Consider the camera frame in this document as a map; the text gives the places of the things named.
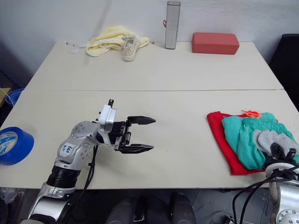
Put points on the grey sock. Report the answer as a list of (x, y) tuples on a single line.
[(259, 137), (283, 140)]

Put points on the blue tape roll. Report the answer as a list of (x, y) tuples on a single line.
[(19, 147)]

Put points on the thin white strip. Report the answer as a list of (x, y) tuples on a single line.
[(74, 44)]

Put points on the small white paper label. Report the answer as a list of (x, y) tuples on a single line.
[(74, 50)]

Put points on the wooden board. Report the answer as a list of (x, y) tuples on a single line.
[(3, 94)]

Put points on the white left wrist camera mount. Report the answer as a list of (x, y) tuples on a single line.
[(108, 119)]

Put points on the tall silver metal case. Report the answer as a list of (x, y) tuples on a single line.
[(172, 28)]

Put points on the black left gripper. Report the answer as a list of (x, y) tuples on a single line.
[(119, 135)]

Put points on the green shorts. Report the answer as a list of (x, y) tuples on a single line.
[(236, 130)]

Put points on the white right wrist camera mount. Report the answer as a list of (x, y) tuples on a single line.
[(279, 168)]

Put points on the clear plastic bag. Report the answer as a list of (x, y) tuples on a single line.
[(9, 193)]

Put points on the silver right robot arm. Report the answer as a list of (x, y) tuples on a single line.
[(286, 200)]

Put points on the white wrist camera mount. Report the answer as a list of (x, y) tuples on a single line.
[(108, 119), (279, 168)]

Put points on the red t-shirt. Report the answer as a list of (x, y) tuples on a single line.
[(218, 133)]

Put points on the pale yellow towel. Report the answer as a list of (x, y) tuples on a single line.
[(105, 40)]

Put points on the blue plastic basket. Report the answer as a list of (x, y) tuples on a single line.
[(14, 96)]

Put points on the red rectangular block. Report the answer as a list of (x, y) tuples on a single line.
[(215, 43)]

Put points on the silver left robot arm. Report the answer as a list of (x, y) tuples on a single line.
[(74, 149)]

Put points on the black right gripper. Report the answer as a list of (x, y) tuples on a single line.
[(274, 160)]

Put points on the cream white shoe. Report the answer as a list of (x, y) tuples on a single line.
[(129, 50)]

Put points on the dark rounded shape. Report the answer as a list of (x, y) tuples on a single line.
[(182, 208), (121, 212)]

